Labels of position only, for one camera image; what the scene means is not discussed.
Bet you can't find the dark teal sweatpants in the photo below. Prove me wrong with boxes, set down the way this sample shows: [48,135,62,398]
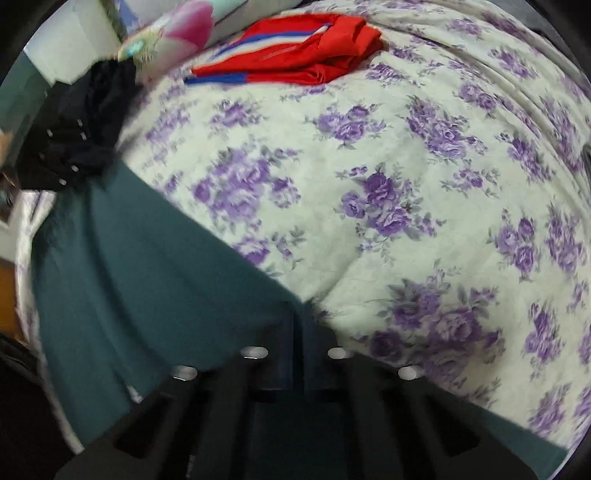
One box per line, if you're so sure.
[32,166,564,479]

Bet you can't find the purple floral bed sheet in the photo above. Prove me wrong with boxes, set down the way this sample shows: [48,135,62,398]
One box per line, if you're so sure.
[16,1,590,452]

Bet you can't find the navy blue folded pants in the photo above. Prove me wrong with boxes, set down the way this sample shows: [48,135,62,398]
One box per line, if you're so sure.
[15,59,140,192]

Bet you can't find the red white blue garment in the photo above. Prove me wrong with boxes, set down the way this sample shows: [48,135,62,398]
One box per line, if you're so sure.
[184,13,385,86]

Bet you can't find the floral pink teal pillow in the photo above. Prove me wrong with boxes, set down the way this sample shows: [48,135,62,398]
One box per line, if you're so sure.
[117,1,247,84]

